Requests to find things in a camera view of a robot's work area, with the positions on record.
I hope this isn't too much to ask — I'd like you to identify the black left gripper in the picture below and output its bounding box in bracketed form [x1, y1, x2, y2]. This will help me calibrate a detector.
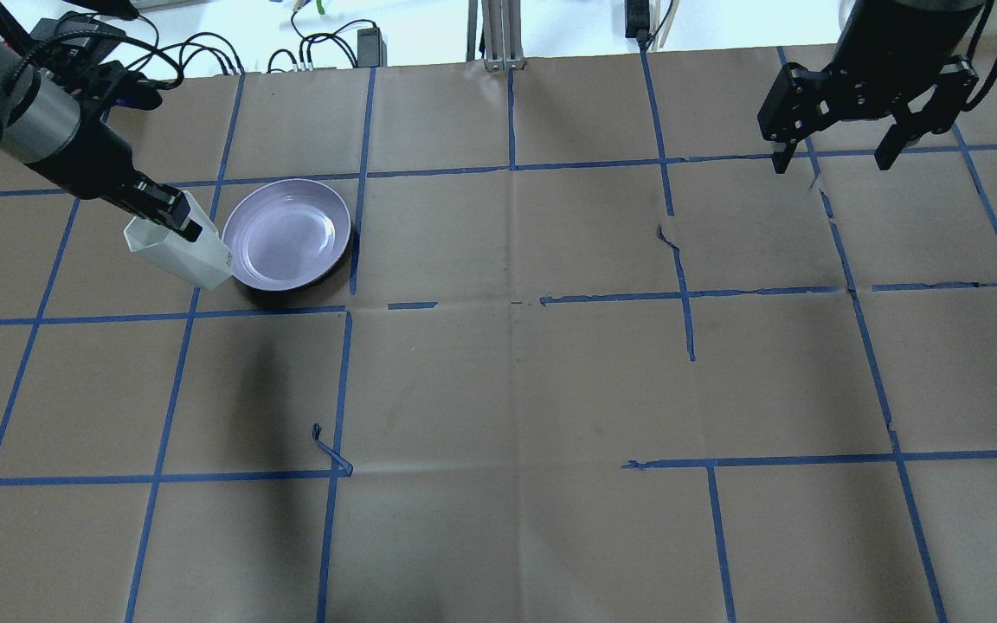
[47, 117, 203, 243]

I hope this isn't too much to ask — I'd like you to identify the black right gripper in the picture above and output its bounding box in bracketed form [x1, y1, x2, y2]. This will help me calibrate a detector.
[756, 1, 987, 174]

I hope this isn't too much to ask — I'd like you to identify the white faceted cup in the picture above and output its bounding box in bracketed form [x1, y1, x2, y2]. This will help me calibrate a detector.
[123, 190, 234, 289]

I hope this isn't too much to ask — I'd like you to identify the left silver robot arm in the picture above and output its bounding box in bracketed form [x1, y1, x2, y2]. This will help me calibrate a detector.
[0, 3, 204, 243]

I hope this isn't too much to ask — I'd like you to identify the lilac round plate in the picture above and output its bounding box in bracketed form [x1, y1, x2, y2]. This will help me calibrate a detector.
[222, 178, 355, 292]

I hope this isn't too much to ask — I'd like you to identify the black power adapter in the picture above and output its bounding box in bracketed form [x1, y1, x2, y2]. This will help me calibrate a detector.
[355, 27, 387, 68]

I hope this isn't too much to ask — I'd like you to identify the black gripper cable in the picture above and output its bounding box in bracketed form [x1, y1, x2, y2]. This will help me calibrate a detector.
[957, 0, 997, 112]

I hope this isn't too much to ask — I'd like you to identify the aluminium frame post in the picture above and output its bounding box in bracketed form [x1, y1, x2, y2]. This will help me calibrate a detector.
[466, 1, 525, 72]

